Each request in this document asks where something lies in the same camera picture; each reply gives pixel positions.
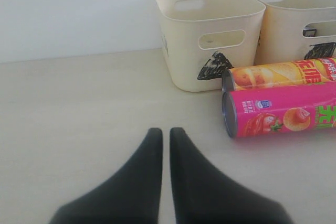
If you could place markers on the pink Lays chip can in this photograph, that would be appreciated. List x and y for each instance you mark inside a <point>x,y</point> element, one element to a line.
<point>279,110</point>

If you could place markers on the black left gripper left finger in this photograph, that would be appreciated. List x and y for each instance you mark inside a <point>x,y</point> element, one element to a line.
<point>131,195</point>

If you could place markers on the yellow Lays chip can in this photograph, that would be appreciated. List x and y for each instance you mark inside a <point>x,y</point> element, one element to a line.
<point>279,74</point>

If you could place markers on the cream bin with square mark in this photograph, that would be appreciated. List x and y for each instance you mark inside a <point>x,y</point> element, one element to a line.
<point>281,37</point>

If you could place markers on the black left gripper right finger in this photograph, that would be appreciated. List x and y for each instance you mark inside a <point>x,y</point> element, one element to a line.
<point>203,194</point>

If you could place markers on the cream bin with triangle mark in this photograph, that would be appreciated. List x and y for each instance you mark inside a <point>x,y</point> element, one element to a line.
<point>202,38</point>

